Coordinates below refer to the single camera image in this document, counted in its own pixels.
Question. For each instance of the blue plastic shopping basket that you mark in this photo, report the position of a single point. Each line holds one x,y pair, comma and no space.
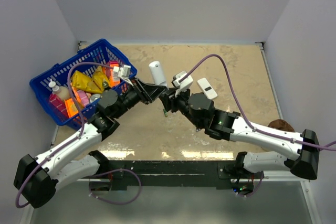
100,51

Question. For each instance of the soap pump bottle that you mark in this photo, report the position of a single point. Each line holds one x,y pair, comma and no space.
60,91

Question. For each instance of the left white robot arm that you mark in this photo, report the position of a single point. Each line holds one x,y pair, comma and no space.
35,177

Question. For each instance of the pink box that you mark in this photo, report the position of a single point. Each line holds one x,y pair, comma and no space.
58,104

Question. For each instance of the small orange box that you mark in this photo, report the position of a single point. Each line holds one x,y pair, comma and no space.
71,108

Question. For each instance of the orange juice carton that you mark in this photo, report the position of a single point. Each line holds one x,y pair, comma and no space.
114,78

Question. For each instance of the pink round container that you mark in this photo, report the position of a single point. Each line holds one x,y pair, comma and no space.
83,98

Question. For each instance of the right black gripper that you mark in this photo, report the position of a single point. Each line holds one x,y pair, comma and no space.
170,100

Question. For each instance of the brown cloth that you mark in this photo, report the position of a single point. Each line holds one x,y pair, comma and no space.
282,125

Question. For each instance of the yellow snack bag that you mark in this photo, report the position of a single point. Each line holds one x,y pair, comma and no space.
99,78
83,82

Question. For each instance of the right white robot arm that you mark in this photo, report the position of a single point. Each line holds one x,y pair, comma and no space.
296,152

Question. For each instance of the white remote control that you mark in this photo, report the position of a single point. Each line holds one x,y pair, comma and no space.
157,73

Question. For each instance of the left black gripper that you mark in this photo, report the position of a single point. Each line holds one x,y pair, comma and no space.
151,91

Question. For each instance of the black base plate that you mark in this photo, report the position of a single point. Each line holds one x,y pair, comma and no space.
216,174

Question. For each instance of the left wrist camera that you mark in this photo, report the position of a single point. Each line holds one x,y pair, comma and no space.
124,72

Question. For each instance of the white remote with display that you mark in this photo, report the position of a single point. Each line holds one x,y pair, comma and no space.
207,89

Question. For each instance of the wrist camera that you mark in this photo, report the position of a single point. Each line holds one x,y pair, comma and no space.
182,85
124,72

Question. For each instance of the silver can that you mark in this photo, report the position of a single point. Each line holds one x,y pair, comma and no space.
94,97

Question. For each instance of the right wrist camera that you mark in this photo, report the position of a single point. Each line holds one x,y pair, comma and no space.
182,85

